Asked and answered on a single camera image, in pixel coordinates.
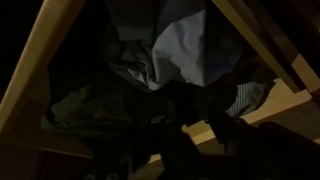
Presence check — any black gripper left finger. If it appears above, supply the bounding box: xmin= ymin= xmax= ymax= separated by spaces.
xmin=83 ymin=127 xmax=208 ymax=180

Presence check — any blue striped cloth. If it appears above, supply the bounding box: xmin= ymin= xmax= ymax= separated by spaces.
xmin=225 ymin=81 xmax=268 ymax=118

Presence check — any grey piece of clothing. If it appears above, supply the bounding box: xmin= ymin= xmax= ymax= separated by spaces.
xmin=151 ymin=9 xmax=216 ymax=88

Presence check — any dark grey folded garment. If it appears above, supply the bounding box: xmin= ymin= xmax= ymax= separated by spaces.
xmin=101 ymin=23 xmax=162 ymax=93

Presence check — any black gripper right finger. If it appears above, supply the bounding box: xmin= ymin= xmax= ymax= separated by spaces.
xmin=211 ymin=116 xmax=320 ymax=180

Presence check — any green piece of clothing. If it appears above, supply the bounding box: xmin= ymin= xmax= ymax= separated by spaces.
xmin=40 ymin=83 xmax=135 ymax=138

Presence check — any wooden drawer with green clothing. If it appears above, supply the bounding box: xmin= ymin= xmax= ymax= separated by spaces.
xmin=0 ymin=0 xmax=320 ymax=180

